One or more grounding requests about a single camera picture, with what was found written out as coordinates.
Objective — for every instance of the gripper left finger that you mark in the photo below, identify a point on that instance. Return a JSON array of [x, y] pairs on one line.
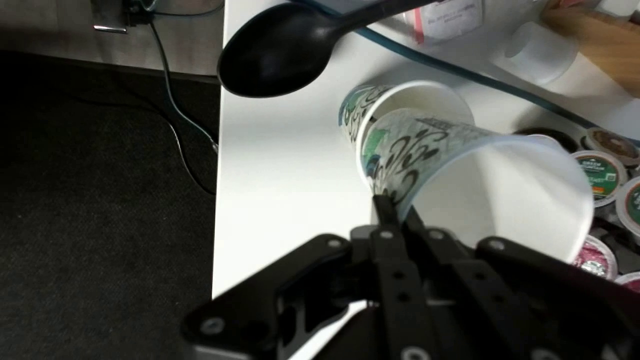
[[400, 290]]

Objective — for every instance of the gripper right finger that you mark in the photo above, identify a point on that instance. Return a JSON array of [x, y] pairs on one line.
[[530, 285]]

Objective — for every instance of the printed paper coffee cup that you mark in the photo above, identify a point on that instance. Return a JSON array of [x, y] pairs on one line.
[[500, 195], [425, 97]]

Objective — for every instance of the pink lid coffee pod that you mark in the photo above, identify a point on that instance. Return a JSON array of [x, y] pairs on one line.
[[631, 281], [596, 259]]

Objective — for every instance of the black coffee pod tray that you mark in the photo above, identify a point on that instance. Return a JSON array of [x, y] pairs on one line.
[[625, 247]]

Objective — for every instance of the green lid coffee pod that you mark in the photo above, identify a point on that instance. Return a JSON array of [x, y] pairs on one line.
[[602, 176], [632, 206]]

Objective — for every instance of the brown lid coffee pod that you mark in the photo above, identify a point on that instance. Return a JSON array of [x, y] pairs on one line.
[[614, 145]]

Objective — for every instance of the wooden board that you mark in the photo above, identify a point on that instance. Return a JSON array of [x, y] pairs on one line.
[[605, 45]]

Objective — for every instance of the large black plastic spoon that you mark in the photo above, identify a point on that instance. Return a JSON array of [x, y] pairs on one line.
[[275, 55]]

